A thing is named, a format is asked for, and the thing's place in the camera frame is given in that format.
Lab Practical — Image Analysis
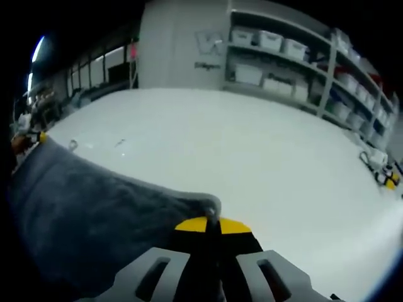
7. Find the grey metal shelving unit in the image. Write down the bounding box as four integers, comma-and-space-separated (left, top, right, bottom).
222, 8, 399, 152

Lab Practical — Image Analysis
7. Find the black display panel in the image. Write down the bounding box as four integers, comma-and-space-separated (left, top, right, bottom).
108, 62, 132, 84

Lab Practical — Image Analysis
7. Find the person's left hand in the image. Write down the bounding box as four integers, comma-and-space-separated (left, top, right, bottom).
11, 134, 34, 155

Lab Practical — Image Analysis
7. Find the grey towel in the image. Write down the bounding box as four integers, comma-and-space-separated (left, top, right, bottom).
8, 138, 223, 298

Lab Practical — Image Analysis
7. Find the spare hand-held gripper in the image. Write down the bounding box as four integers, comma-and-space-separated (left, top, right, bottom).
376, 160, 402, 191

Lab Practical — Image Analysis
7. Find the row of white storage bins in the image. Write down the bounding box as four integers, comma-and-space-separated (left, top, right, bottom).
231, 26, 394, 142

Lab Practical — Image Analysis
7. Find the black framed glass partition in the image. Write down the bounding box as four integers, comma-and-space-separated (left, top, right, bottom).
64, 43, 139, 95

